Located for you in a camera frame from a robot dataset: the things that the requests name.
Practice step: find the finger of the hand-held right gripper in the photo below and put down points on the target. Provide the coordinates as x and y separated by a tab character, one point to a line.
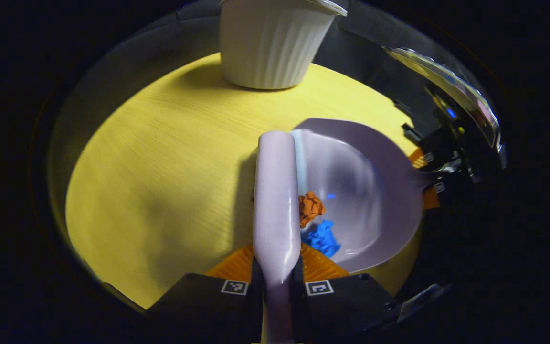
431	198
418	155

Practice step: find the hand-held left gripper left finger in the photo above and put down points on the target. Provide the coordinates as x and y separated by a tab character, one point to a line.
208	306

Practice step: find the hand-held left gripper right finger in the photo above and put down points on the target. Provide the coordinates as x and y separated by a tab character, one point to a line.
346	306

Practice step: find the pink dustpan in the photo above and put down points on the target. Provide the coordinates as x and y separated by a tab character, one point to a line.
351	172

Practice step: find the blue paper trash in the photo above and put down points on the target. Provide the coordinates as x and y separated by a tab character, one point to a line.
323	239

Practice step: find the small pink broom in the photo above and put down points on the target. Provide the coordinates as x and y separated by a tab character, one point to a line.
275	205

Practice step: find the white ribbed garbage bin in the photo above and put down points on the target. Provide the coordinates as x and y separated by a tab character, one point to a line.
270	48

